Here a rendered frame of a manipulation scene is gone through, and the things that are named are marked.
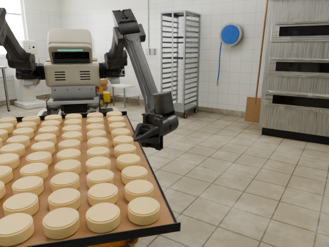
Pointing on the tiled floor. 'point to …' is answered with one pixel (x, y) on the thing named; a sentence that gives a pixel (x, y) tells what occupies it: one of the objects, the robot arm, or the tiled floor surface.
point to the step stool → (124, 93)
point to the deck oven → (296, 71)
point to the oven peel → (251, 116)
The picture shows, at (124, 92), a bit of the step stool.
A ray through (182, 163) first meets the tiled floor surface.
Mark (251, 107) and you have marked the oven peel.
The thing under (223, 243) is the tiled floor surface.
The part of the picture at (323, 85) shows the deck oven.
